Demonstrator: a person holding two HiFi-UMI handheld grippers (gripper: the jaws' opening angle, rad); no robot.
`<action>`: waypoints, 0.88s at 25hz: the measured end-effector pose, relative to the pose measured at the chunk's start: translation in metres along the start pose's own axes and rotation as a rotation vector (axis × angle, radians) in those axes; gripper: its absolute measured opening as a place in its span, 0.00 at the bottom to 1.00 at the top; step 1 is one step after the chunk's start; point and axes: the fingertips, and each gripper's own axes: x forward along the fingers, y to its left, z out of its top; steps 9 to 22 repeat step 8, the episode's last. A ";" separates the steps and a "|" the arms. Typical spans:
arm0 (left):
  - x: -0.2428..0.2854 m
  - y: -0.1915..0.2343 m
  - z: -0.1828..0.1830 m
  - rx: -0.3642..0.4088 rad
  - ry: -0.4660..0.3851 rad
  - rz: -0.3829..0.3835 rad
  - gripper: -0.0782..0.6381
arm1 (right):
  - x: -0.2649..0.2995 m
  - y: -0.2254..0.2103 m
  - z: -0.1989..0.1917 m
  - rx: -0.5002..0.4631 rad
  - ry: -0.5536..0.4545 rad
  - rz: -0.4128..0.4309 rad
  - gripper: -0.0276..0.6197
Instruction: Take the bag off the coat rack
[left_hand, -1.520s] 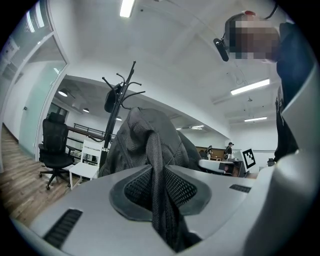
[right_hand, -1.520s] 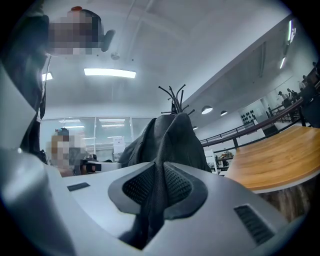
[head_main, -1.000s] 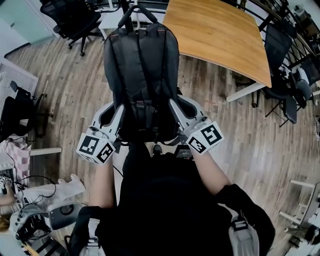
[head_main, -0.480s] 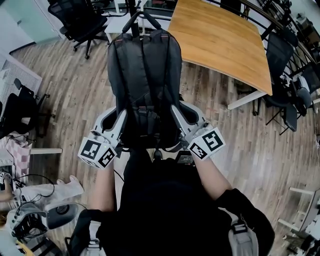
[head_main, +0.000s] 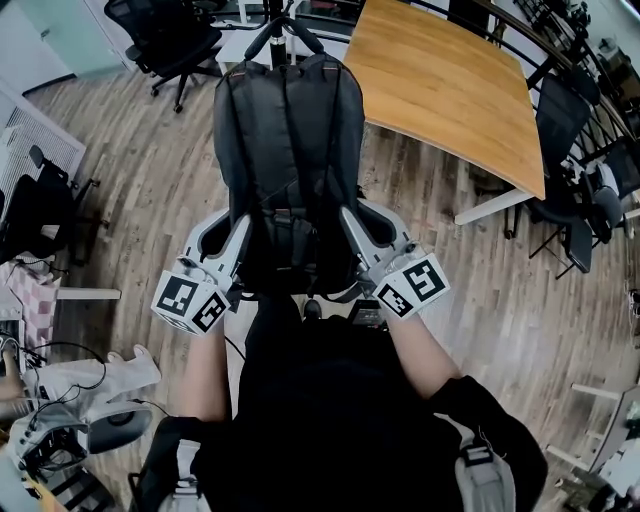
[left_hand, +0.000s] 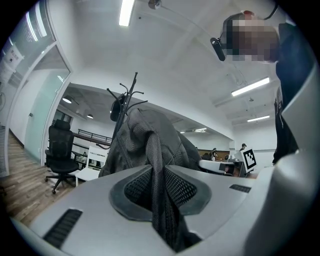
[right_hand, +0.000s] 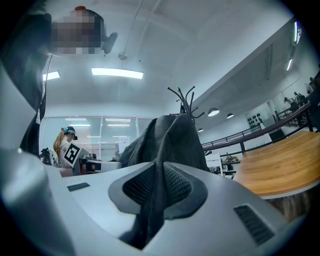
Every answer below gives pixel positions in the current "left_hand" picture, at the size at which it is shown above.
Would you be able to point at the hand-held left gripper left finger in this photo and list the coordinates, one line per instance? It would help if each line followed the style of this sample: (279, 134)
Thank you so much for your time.
(87, 225)

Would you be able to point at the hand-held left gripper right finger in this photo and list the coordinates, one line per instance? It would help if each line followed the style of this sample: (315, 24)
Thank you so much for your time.
(225, 212)

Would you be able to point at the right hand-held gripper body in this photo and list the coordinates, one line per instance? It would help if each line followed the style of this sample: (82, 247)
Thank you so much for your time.
(250, 161)

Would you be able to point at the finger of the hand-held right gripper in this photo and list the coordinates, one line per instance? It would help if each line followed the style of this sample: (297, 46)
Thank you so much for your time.
(210, 165)

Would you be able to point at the black backpack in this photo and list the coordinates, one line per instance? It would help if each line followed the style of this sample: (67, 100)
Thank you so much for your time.
(147, 140)

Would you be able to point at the black coat rack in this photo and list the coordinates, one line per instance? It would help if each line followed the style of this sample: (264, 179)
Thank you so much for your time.
(131, 95)

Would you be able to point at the long ceiling light tube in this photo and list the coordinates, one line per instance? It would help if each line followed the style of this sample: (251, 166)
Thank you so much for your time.
(126, 12)
(258, 118)
(250, 86)

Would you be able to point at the white wooden chair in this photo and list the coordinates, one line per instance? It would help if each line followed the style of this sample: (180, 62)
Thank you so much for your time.
(96, 160)

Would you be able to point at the black mesh office chair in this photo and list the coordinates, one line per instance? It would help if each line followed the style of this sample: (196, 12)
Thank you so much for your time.
(60, 150)

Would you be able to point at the black railing with wooden handrail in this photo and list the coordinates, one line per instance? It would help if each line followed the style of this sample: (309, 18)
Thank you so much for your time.
(92, 135)

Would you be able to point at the person's black-clothed torso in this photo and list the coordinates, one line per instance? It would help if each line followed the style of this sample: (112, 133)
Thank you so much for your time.
(292, 75)

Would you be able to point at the round pendant lamp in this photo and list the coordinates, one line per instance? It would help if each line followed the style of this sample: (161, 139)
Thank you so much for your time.
(90, 116)
(67, 99)

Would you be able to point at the dark hanging bag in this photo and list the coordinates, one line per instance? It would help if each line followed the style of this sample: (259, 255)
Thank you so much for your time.
(116, 110)

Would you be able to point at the person's head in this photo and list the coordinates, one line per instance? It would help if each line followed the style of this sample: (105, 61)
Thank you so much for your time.
(252, 40)

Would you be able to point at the round ceiling sensor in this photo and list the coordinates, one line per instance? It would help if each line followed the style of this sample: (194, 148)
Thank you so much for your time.
(155, 3)

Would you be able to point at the white paper sign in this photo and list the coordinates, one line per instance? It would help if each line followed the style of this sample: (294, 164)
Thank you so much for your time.
(13, 56)

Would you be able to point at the black head camera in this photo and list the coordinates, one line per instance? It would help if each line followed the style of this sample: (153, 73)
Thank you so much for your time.
(218, 48)

